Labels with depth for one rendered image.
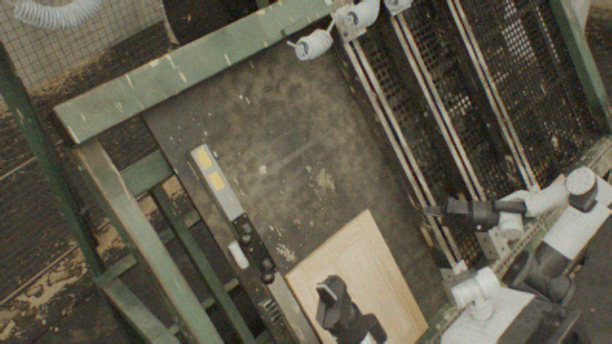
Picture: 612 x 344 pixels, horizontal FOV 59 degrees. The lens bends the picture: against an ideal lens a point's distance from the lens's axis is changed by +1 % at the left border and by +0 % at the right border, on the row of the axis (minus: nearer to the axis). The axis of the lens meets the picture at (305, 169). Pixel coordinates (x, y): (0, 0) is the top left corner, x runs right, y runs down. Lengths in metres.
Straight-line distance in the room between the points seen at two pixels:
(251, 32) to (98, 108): 0.48
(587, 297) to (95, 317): 2.82
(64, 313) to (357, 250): 2.33
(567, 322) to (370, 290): 0.65
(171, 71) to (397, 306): 1.07
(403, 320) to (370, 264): 0.24
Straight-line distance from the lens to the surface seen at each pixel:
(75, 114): 1.35
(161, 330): 2.30
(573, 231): 1.59
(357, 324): 1.25
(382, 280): 1.85
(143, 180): 1.51
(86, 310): 3.66
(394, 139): 1.83
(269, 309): 1.63
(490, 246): 2.18
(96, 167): 1.40
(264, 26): 1.58
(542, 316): 1.45
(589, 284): 3.45
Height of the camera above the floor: 2.53
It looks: 38 degrees down
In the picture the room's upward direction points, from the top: 9 degrees counter-clockwise
